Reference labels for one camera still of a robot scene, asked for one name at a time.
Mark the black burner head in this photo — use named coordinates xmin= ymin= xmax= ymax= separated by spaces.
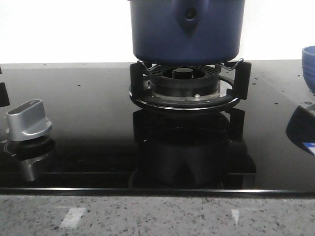
xmin=150 ymin=65 xmax=219 ymax=97

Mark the black glass gas stove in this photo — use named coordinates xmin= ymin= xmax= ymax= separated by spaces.
xmin=0 ymin=60 xmax=315 ymax=197

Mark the blue cooking pot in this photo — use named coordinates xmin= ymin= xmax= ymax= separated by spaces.
xmin=129 ymin=0 xmax=245 ymax=66

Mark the blue plastic bowl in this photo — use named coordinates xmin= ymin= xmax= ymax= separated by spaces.
xmin=302 ymin=45 xmax=315 ymax=94

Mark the silver stove knob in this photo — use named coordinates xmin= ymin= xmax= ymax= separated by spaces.
xmin=5 ymin=99 xmax=52 ymax=142

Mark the black pot support ring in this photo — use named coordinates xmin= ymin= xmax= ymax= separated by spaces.
xmin=129 ymin=58 xmax=252 ymax=110

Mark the blue stove label sticker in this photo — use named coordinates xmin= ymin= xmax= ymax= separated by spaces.
xmin=303 ymin=143 xmax=315 ymax=155

